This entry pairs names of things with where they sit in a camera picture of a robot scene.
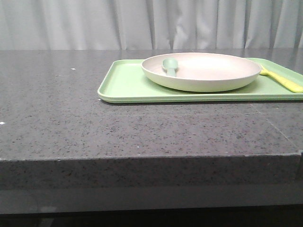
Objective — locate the teal plastic spoon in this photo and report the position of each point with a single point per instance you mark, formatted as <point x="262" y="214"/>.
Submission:
<point x="170" y="66"/>

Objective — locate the white curtain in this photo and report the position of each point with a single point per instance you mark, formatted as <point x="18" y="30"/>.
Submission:
<point x="150" y="24"/>

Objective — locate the yellow plastic fork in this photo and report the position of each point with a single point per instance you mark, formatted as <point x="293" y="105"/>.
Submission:
<point x="288" y="84"/>

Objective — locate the white round plate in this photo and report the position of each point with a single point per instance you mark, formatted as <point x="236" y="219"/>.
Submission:
<point x="202" y="72"/>

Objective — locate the light green tray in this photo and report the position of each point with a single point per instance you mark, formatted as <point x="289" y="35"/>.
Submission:
<point x="125" y="82"/>

